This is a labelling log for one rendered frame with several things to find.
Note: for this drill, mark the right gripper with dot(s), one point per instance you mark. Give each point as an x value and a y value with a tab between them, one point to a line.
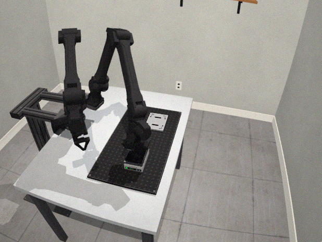
77	140

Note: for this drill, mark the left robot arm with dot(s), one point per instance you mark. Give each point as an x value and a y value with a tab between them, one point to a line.
121	39

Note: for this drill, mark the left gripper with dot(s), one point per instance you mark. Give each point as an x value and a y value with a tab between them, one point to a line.
142	143

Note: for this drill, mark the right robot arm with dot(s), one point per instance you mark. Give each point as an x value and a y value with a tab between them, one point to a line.
73	95

